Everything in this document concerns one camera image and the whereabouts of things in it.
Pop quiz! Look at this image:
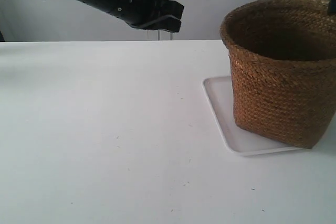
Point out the white plastic tray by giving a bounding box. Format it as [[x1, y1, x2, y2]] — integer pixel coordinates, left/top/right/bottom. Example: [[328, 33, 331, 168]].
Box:
[[203, 76, 300, 157]]

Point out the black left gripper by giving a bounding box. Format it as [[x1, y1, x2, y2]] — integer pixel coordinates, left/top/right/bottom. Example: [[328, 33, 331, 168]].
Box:
[[108, 0, 184, 33]]

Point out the brown woven basket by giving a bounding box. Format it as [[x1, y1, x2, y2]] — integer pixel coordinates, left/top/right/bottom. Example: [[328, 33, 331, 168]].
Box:
[[220, 0, 335, 149]]

